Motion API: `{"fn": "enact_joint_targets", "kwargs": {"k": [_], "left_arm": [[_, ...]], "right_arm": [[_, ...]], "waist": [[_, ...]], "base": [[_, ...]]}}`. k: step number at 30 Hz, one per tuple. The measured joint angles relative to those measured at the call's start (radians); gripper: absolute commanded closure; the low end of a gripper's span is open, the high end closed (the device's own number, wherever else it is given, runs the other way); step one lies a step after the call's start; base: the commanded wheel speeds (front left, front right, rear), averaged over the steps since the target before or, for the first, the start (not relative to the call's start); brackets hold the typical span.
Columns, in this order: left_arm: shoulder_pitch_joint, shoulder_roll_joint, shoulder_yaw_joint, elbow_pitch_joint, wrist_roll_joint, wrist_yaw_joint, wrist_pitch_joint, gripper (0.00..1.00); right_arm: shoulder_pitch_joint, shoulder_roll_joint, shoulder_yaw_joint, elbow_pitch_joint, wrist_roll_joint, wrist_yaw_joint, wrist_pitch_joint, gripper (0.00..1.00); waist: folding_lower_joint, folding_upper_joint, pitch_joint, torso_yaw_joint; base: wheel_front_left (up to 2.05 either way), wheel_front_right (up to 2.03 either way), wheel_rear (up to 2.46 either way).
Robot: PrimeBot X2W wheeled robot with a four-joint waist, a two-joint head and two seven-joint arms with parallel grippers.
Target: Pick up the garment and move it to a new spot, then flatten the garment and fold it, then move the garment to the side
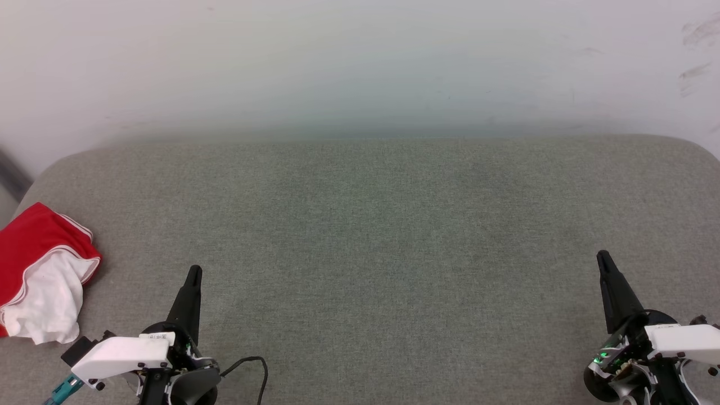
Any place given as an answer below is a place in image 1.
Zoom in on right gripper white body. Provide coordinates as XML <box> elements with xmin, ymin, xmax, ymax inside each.
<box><xmin>596</xmin><ymin>309</ymin><xmax>720</xmax><ymax>405</ymax></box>

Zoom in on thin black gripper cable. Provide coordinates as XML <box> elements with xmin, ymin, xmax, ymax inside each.
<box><xmin>219</xmin><ymin>356</ymin><xmax>269</xmax><ymax>405</ymax></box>

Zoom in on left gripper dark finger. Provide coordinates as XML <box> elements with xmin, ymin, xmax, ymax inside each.
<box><xmin>165</xmin><ymin>265</ymin><xmax>203</xmax><ymax>347</ymax></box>

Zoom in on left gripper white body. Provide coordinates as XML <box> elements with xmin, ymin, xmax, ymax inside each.
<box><xmin>70</xmin><ymin>321</ymin><xmax>221</xmax><ymax>405</ymax></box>

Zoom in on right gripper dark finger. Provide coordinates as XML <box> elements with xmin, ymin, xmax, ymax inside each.
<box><xmin>596</xmin><ymin>250</ymin><xmax>647</xmax><ymax>335</ymax></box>

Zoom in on teal camera cable connector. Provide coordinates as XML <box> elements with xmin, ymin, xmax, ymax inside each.
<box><xmin>44</xmin><ymin>373</ymin><xmax>85</xmax><ymax>405</ymax></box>

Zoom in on dark grey skirting strip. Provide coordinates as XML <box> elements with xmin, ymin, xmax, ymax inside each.
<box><xmin>0</xmin><ymin>149</ymin><xmax>33</xmax><ymax>203</ymax></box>

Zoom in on red and white basketball jersey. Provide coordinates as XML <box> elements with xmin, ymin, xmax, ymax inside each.
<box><xmin>0</xmin><ymin>202</ymin><xmax>103</xmax><ymax>345</ymax></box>

